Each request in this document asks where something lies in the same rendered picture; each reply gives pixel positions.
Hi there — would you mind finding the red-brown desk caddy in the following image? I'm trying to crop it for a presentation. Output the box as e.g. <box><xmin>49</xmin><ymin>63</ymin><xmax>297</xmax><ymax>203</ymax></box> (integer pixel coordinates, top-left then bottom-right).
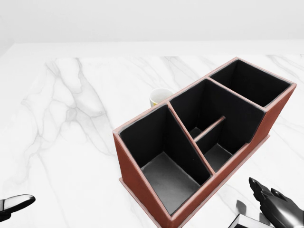
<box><xmin>113</xmin><ymin>56</ymin><xmax>297</xmax><ymax>228</ymax></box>

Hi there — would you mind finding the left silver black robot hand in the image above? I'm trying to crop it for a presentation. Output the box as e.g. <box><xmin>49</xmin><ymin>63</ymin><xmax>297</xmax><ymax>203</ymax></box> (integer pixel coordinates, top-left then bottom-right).
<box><xmin>0</xmin><ymin>194</ymin><xmax>37</xmax><ymax>221</ymax></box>

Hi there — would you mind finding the white mug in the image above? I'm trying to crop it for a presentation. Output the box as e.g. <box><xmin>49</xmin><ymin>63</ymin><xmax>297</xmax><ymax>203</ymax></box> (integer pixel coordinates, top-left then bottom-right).
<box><xmin>149</xmin><ymin>87</ymin><xmax>175</xmax><ymax>108</ymax></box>

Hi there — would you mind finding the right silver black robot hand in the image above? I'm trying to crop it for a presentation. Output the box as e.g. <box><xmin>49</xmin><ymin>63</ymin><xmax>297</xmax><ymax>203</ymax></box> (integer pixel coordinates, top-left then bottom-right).
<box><xmin>248</xmin><ymin>177</ymin><xmax>304</xmax><ymax>228</ymax></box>

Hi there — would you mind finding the dark book with white pages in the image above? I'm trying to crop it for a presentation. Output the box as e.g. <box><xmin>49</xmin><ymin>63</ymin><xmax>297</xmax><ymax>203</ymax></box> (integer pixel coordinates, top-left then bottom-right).
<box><xmin>228</xmin><ymin>213</ymin><xmax>271</xmax><ymax>228</ymax></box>

